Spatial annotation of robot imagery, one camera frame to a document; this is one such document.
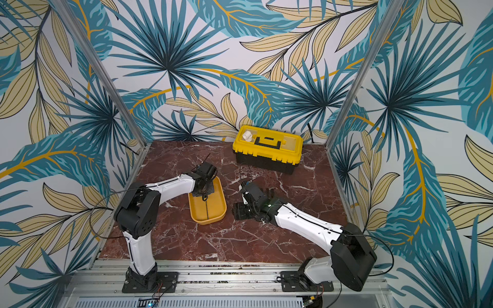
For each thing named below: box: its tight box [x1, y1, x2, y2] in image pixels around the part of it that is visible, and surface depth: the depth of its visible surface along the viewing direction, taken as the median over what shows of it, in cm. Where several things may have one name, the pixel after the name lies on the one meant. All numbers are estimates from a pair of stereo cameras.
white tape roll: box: [242, 130, 253, 142], surface depth 97 cm
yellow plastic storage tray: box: [188, 176, 228, 225], surface depth 94 cm
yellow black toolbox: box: [232, 125, 304, 176], surface depth 99 cm
